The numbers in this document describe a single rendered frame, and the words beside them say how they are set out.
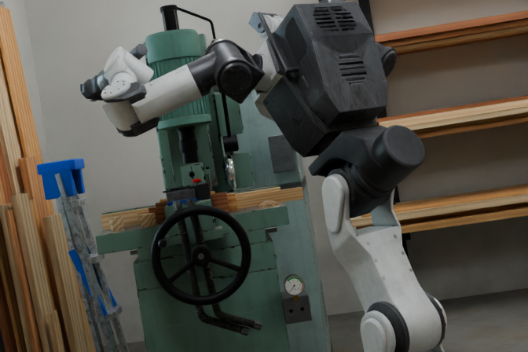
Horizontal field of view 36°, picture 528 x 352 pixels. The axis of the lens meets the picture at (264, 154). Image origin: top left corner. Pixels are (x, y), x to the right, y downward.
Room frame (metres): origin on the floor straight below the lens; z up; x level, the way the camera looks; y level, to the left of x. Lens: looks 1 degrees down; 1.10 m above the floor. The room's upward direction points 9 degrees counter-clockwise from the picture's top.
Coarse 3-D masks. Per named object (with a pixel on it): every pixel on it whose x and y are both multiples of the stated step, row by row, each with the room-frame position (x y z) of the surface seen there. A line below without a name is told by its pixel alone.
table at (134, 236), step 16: (256, 208) 2.59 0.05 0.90; (272, 208) 2.53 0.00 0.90; (160, 224) 2.55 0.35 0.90; (224, 224) 2.52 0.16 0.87; (240, 224) 2.53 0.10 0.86; (256, 224) 2.53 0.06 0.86; (272, 224) 2.53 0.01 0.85; (288, 224) 2.54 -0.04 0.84; (96, 240) 2.50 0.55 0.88; (112, 240) 2.51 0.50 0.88; (128, 240) 2.51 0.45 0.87; (144, 240) 2.51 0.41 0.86; (176, 240) 2.42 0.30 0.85; (192, 240) 2.42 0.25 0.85
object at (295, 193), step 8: (264, 192) 2.69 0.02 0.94; (272, 192) 2.69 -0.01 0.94; (280, 192) 2.69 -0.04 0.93; (288, 192) 2.69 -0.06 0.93; (296, 192) 2.69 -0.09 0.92; (240, 200) 2.68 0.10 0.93; (248, 200) 2.68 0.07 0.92; (256, 200) 2.69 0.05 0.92; (264, 200) 2.69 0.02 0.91; (280, 200) 2.69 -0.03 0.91; (288, 200) 2.69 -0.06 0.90; (240, 208) 2.68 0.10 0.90
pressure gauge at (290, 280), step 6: (288, 276) 2.49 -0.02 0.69; (294, 276) 2.47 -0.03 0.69; (288, 282) 2.47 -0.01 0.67; (294, 282) 2.47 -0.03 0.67; (300, 282) 2.47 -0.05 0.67; (288, 288) 2.47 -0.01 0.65; (294, 288) 2.47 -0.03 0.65; (300, 288) 2.47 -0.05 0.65; (288, 294) 2.47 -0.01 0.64; (294, 294) 2.47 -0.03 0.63; (294, 300) 2.49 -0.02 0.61
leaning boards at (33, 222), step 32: (0, 32) 4.32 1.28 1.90; (0, 64) 4.31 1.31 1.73; (0, 96) 4.15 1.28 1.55; (0, 128) 4.08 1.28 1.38; (32, 128) 4.49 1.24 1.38; (0, 160) 4.03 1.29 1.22; (32, 160) 4.20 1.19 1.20; (0, 192) 3.86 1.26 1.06; (32, 192) 4.11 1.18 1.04; (0, 224) 3.78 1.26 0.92; (32, 224) 3.84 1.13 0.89; (0, 256) 3.72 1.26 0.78; (32, 256) 3.76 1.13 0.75; (64, 256) 4.06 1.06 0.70; (0, 288) 3.71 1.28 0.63; (32, 288) 3.72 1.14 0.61; (64, 288) 3.96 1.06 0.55; (0, 320) 3.67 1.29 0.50; (32, 320) 3.70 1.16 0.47; (64, 320) 3.96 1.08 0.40
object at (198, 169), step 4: (192, 164) 2.64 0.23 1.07; (196, 164) 2.64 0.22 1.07; (200, 164) 2.64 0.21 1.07; (184, 168) 2.63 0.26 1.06; (188, 168) 2.63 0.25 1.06; (192, 168) 2.64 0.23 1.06; (196, 168) 2.64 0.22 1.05; (200, 168) 2.64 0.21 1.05; (184, 172) 2.63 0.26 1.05; (188, 172) 2.63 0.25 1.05; (196, 172) 2.64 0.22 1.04; (200, 172) 2.64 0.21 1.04; (184, 176) 2.63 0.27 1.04; (188, 176) 2.63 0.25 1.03; (196, 176) 2.64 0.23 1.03; (200, 176) 2.64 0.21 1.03; (204, 176) 2.65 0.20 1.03; (184, 180) 2.63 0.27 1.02; (188, 180) 2.63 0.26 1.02; (204, 180) 2.68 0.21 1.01; (184, 184) 2.63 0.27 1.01; (188, 184) 2.63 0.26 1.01; (192, 184) 2.64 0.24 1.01
